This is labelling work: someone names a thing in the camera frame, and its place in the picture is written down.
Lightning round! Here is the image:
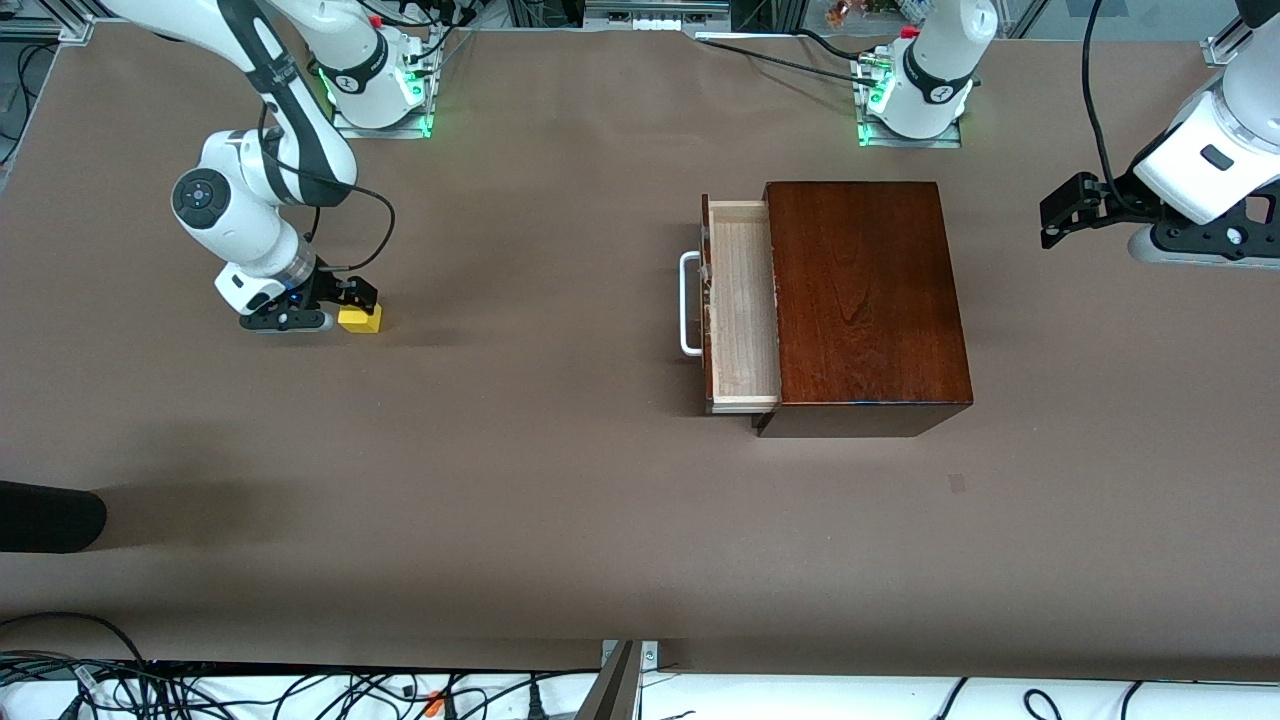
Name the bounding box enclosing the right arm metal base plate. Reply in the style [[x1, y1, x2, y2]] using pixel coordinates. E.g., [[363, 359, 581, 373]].
[[329, 30, 435, 140]]

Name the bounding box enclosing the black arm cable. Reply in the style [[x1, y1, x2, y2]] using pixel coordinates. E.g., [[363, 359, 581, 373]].
[[257, 100, 397, 277], [1082, 0, 1142, 202]]

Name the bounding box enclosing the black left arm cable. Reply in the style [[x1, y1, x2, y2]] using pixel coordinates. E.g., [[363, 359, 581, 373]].
[[1082, 0, 1142, 202]]

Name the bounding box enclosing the grey metal bracket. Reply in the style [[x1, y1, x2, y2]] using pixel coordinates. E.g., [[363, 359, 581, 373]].
[[575, 640, 661, 720]]

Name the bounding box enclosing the aluminium frame with power strip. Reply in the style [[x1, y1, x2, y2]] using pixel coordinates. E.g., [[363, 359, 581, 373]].
[[580, 0, 736, 33]]

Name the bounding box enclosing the dark brown wooden cabinet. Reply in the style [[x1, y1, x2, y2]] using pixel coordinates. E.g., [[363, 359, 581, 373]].
[[752, 181, 975, 439]]

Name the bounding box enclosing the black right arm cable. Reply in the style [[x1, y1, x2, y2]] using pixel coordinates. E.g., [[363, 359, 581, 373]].
[[257, 100, 397, 277]]

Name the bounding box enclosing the black ribbed cylinder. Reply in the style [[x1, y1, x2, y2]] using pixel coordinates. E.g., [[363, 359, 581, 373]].
[[0, 481, 108, 554]]

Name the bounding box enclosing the black cable to left base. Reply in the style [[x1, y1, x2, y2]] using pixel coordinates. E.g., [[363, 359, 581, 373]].
[[695, 28, 883, 87]]

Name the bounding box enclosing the black cable tangle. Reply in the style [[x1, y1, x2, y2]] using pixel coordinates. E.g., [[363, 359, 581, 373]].
[[0, 612, 601, 720]]

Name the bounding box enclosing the light wood drawer white handle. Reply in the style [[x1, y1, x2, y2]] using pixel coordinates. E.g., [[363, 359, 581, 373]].
[[680, 193, 783, 416]]

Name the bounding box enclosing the aluminium frame profile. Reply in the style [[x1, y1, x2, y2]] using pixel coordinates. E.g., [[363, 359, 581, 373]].
[[0, 10, 97, 47]]

